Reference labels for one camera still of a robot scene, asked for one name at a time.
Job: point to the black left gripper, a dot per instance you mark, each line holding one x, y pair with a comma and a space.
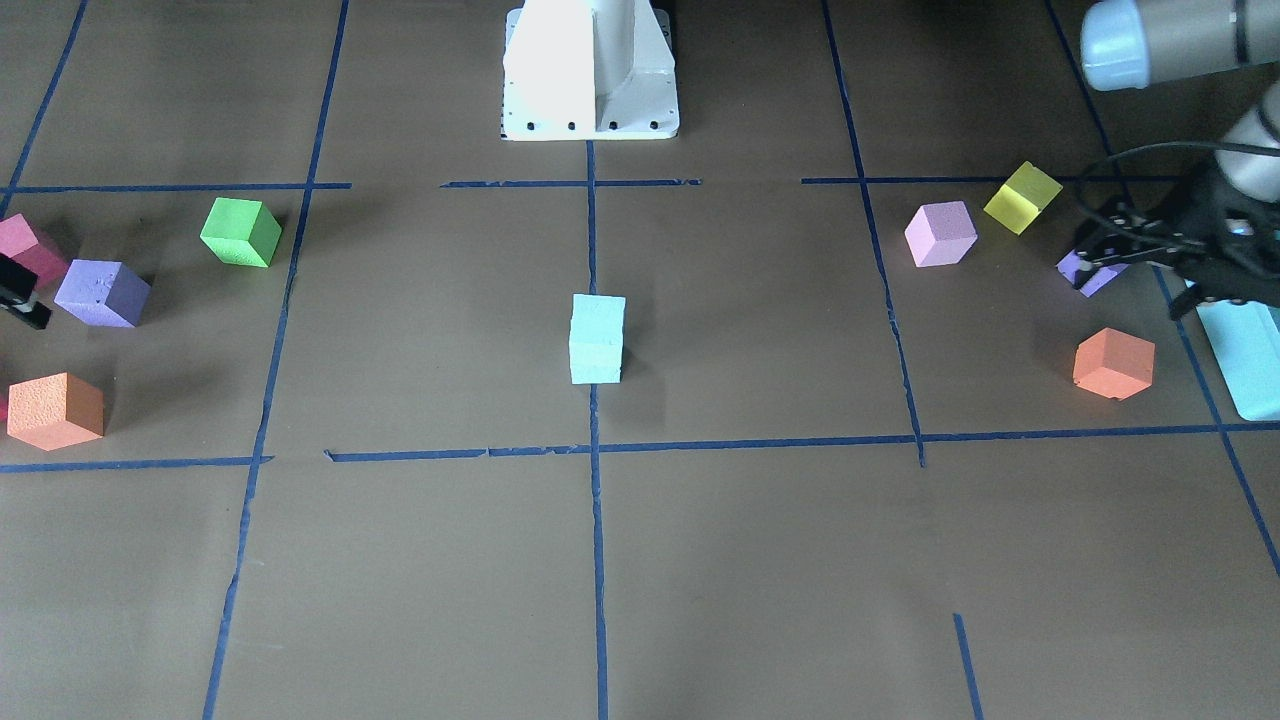
1128, 238

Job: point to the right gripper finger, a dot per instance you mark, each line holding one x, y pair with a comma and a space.
19, 297

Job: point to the light blue foam block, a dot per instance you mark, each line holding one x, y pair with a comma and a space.
597, 320
595, 363

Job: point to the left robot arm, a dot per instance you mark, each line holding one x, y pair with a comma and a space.
1136, 44

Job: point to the magenta foam block far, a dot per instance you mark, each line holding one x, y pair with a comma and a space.
34, 249

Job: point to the purple foam block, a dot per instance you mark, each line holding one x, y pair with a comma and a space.
103, 293
1087, 279

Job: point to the yellow foam block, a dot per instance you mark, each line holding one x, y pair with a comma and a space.
1022, 198

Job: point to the orange foam block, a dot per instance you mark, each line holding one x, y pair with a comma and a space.
1114, 364
55, 411

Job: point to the teal plastic bin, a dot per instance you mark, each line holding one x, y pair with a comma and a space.
1245, 341

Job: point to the pink foam block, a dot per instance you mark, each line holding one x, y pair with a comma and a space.
940, 233

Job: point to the green foam block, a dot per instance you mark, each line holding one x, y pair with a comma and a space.
241, 232

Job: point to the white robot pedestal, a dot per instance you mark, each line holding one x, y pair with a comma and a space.
589, 71

